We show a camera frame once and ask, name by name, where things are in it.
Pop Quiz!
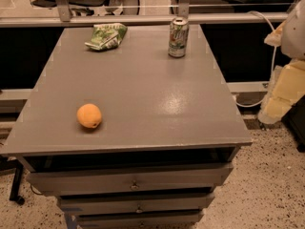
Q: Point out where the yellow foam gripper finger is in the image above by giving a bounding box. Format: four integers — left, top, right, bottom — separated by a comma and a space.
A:
258, 20, 305, 124

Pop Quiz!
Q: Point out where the green jalapeno chip bag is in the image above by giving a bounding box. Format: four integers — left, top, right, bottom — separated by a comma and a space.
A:
85, 23, 128, 52

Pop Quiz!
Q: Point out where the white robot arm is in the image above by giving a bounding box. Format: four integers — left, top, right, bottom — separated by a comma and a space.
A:
257, 0, 305, 124

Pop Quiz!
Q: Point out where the grey drawer cabinet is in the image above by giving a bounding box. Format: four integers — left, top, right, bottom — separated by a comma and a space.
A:
2, 25, 251, 229

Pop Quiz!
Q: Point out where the orange fruit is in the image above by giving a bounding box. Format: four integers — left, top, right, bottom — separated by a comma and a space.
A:
76, 103, 102, 129

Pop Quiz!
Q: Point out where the black caster leg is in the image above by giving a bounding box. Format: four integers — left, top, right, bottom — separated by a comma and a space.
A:
0, 156, 25, 205

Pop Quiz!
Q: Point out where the white cable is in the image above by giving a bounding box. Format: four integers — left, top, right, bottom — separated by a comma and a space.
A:
234, 10, 278, 109

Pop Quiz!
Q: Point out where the metal railing frame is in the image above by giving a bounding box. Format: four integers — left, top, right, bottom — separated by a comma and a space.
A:
0, 0, 300, 28

